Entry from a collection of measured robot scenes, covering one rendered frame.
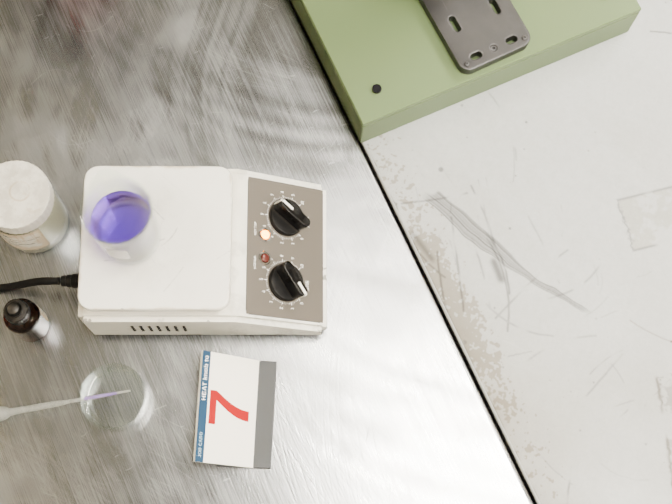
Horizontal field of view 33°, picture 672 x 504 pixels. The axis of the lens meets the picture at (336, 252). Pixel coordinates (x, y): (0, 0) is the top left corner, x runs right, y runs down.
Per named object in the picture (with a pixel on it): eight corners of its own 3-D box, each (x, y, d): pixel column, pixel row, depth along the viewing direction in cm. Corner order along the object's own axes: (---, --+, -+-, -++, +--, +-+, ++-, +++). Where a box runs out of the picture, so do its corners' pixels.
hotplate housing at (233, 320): (325, 193, 102) (327, 162, 94) (326, 338, 98) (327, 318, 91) (74, 192, 101) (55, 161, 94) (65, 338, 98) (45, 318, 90)
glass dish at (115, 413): (99, 443, 96) (94, 440, 93) (73, 384, 97) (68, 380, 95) (160, 414, 96) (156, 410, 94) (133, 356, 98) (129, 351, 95)
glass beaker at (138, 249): (173, 256, 91) (161, 227, 84) (109, 279, 91) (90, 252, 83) (149, 189, 93) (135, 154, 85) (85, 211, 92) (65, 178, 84)
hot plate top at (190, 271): (233, 169, 94) (232, 165, 93) (230, 312, 91) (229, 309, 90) (86, 168, 94) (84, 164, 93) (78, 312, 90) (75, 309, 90)
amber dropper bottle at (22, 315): (44, 346, 98) (24, 329, 91) (10, 338, 98) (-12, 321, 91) (54, 312, 98) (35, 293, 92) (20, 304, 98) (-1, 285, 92)
